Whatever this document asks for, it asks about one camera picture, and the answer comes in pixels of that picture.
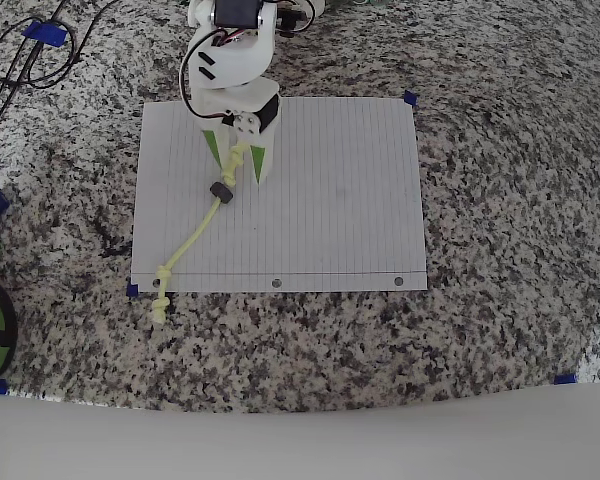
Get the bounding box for black ring bead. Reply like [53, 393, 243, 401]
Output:
[208, 180, 236, 207]

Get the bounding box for yellow knotted rope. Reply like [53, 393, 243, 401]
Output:
[150, 143, 247, 330]

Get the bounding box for lined paper sheet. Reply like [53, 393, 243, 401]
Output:
[130, 96, 428, 293]

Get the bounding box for white foam board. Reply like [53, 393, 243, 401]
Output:
[0, 382, 600, 480]

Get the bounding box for black red servo wire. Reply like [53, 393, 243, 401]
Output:
[178, 28, 237, 122]

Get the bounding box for black looped cable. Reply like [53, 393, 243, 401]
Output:
[0, 0, 124, 91]

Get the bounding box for black straight cable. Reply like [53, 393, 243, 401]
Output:
[0, 0, 69, 156]

